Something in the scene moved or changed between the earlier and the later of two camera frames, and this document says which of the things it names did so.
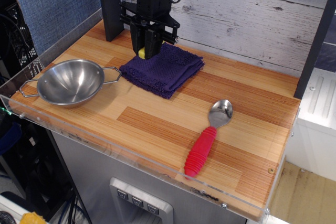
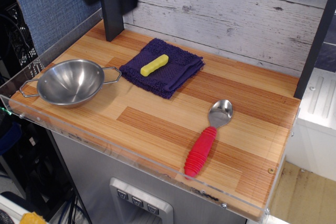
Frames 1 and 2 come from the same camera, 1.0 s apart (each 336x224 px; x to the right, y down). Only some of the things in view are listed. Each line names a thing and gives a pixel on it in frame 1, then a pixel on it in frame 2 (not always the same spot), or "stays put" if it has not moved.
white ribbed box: x=313 y=145 stays put
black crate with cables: x=19 y=60 stays put
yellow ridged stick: x=142 y=52 to x=155 y=64
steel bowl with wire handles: x=70 y=83 stays put
